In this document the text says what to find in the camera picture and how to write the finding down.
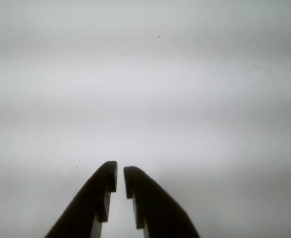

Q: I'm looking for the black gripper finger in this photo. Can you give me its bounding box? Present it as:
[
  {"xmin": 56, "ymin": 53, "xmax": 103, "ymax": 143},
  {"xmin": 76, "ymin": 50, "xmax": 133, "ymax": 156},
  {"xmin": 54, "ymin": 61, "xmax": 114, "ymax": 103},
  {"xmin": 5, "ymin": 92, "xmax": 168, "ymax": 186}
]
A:
[
  {"xmin": 123, "ymin": 166, "xmax": 201, "ymax": 238},
  {"xmin": 44, "ymin": 161, "xmax": 118, "ymax": 238}
]

